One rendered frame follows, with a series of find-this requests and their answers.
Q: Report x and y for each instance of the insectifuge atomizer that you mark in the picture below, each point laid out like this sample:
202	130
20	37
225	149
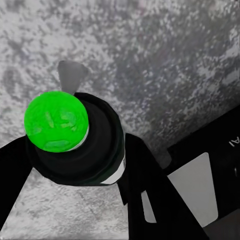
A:
74	138

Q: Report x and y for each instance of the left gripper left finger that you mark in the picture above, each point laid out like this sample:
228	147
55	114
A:
15	167

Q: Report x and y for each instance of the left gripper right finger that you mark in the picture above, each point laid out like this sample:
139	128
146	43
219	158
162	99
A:
174	220

